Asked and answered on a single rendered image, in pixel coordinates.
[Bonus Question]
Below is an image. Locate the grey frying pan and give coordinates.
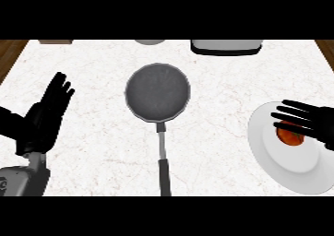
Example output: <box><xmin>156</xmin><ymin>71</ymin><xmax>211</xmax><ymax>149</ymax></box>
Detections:
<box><xmin>123</xmin><ymin>63</ymin><xmax>191</xmax><ymax>197</ymax></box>

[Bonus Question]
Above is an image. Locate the red tomato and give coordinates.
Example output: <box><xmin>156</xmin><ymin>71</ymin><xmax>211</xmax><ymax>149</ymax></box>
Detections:
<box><xmin>274</xmin><ymin>120</ymin><xmax>307</xmax><ymax>148</ymax></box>

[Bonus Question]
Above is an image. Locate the grey round object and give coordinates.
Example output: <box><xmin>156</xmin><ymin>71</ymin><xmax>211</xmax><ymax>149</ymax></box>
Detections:
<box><xmin>132</xmin><ymin>40</ymin><xmax>166</xmax><ymax>46</ymax></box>

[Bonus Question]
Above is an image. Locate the white plate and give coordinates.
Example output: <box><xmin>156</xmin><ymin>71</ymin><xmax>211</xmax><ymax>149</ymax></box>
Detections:
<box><xmin>246</xmin><ymin>100</ymin><xmax>334</xmax><ymax>195</ymax></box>

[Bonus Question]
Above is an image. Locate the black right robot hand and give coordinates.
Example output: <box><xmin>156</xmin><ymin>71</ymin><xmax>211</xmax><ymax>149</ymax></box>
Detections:
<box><xmin>270</xmin><ymin>99</ymin><xmax>334</xmax><ymax>154</ymax></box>

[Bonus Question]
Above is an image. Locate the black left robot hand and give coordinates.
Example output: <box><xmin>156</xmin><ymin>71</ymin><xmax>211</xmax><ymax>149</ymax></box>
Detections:
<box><xmin>0</xmin><ymin>71</ymin><xmax>76</xmax><ymax>158</ymax></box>

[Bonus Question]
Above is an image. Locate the white and black appliance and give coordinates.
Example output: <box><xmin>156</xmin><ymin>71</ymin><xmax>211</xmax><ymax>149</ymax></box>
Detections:
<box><xmin>188</xmin><ymin>40</ymin><xmax>264</xmax><ymax>57</ymax></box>

